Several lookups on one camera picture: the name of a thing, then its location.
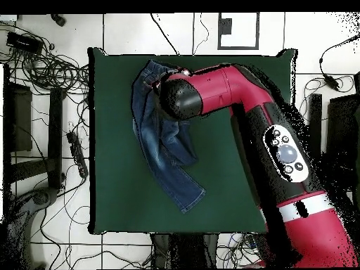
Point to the blue denim jeans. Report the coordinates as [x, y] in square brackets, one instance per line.
[168, 174]

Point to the black power strip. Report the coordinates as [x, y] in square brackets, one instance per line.
[77, 153]

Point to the person's shoe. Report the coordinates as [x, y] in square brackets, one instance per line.
[58, 20]

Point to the black electronics box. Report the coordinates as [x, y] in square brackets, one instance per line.
[24, 42]

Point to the grey stand base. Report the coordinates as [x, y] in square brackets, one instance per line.
[42, 197]

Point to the black metal stand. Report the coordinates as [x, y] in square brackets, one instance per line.
[55, 126]
[315, 118]

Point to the dark green tablecloth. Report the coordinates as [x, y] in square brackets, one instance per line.
[112, 84]

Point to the grey square frame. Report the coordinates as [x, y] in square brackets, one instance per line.
[238, 47]

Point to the small dark square box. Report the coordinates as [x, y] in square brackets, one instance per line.
[225, 26]

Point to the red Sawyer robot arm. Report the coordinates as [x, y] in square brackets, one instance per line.
[225, 87]

